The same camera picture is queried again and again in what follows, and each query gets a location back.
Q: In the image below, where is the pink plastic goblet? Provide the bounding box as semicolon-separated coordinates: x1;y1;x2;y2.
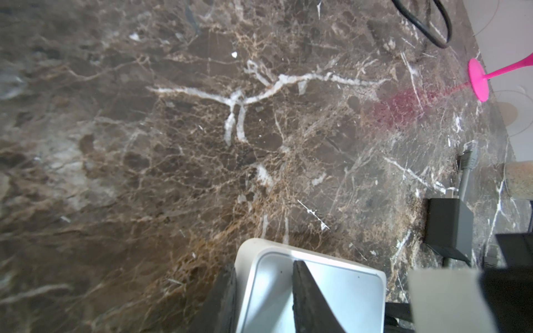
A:
468;54;533;103

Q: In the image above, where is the black power adapter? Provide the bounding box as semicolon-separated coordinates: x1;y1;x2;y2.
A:
424;189;474;265

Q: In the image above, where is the black cable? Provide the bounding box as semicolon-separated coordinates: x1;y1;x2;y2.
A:
390;0;453;49

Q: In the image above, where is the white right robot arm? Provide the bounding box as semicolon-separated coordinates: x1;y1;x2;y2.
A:
480;233;532;332

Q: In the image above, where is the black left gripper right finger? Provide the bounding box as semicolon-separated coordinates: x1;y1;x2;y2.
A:
292;260;344;332

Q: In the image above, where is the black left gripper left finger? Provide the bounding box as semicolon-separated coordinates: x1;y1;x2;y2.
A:
191;264;237;332

